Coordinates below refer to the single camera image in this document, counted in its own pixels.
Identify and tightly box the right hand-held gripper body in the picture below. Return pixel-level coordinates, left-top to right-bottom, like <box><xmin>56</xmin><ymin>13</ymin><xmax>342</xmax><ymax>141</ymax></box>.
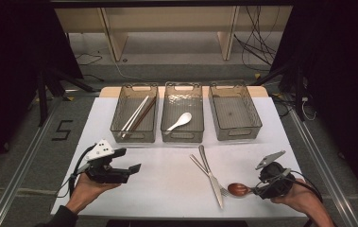
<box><xmin>254</xmin><ymin>150</ymin><xmax>296</xmax><ymax>201</ymax></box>

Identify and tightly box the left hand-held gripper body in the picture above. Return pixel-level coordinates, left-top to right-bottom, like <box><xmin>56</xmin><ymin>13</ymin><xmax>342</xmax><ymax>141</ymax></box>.
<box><xmin>84</xmin><ymin>139</ymin><xmax>131</xmax><ymax>184</ymax></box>

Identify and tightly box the brown wooden spoon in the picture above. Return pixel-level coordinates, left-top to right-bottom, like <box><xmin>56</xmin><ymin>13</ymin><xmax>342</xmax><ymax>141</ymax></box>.
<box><xmin>227</xmin><ymin>183</ymin><xmax>258</xmax><ymax>198</ymax></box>

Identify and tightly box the steel table knife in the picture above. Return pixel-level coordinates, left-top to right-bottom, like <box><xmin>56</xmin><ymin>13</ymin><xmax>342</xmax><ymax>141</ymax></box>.
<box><xmin>197</xmin><ymin>144</ymin><xmax>225</xmax><ymax>210</ymax></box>

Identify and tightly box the smoky clear plastic bin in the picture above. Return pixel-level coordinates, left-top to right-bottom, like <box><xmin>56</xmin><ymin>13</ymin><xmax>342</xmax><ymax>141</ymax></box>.
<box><xmin>208</xmin><ymin>80</ymin><xmax>264</xmax><ymax>142</ymax></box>
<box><xmin>160</xmin><ymin>81</ymin><xmax>205</xmax><ymax>144</ymax></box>
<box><xmin>110</xmin><ymin>82</ymin><xmax>160</xmax><ymax>144</ymax></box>

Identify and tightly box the steel fork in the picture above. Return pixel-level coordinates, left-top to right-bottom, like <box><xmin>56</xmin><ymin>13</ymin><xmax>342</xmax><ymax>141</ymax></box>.
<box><xmin>189</xmin><ymin>153</ymin><xmax>231</xmax><ymax>198</ymax></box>

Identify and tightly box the white ceramic spoon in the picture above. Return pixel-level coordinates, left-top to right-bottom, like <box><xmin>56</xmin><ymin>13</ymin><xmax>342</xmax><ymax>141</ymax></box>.
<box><xmin>165</xmin><ymin>112</ymin><xmax>193</xmax><ymax>132</ymax></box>

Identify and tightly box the person's left hand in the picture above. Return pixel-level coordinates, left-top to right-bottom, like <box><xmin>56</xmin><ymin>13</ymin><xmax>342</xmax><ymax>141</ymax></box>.
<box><xmin>65</xmin><ymin>172</ymin><xmax>121</xmax><ymax>216</ymax></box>

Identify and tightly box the person's right hand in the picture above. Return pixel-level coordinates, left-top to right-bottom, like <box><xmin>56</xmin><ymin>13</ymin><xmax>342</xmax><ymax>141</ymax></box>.
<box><xmin>270</xmin><ymin>179</ymin><xmax>325</xmax><ymax>219</ymax></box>

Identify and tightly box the black metal stand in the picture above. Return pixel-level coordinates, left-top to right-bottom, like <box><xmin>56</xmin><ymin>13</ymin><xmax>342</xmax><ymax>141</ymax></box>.
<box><xmin>36</xmin><ymin>67</ymin><xmax>95</xmax><ymax>127</ymax></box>
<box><xmin>251</xmin><ymin>60</ymin><xmax>307</xmax><ymax>122</ymax></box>

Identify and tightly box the dark curtain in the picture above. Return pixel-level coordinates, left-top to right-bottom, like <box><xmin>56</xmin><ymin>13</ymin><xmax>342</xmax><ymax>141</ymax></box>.
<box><xmin>269</xmin><ymin>0</ymin><xmax>358</xmax><ymax>202</ymax></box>
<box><xmin>0</xmin><ymin>0</ymin><xmax>85</xmax><ymax>178</ymax></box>

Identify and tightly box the beige wooden desk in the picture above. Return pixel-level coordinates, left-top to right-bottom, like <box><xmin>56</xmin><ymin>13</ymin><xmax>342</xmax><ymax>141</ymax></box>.
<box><xmin>53</xmin><ymin>6</ymin><xmax>294</xmax><ymax>62</ymax></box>

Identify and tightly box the right hand-held gripper cable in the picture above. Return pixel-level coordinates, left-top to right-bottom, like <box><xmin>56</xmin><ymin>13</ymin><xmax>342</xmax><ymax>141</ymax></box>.
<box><xmin>288</xmin><ymin>169</ymin><xmax>324</xmax><ymax>227</ymax></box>

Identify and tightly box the hand-held gripper cable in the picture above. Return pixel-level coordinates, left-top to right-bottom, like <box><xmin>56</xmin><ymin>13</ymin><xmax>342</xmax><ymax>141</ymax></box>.
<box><xmin>288</xmin><ymin>169</ymin><xmax>324</xmax><ymax>227</ymax></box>
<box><xmin>55</xmin><ymin>146</ymin><xmax>97</xmax><ymax>199</ymax></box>

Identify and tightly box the left hand-held gripper cable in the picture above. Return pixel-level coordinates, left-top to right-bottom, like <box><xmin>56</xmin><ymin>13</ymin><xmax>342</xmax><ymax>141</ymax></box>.
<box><xmin>55</xmin><ymin>146</ymin><xmax>97</xmax><ymax>199</ymax></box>

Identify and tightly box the metal floor rail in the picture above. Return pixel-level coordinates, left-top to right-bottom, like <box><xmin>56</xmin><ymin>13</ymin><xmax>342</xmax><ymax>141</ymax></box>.
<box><xmin>288</xmin><ymin>107</ymin><xmax>358</xmax><ymax>227</ymax></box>
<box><xmin>0</xmin><ymin>103</ymin><xmax>58</xmax><ymax>227</ymax></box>

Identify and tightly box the white floor cable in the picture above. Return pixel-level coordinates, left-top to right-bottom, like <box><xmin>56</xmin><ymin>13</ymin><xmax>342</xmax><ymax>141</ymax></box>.
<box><xmin>105</xmin><ymin>46</ymin><xmax>151</xmax><ymax>82</ymax></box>

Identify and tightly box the thin black floor cable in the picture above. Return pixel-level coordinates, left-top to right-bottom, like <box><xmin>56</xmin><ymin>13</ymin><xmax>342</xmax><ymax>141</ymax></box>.
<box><xmin>74</xmin><ymin>52</ymin><xmax>105</xmax><ymax>82</ymax></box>

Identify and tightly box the bundle of black cables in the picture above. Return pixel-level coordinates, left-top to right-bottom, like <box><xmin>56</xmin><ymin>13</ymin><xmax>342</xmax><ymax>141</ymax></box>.
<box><xmin>232</xmin><ymin>6</ymin><xmax>281</xmax><ymax>72</ymax></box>

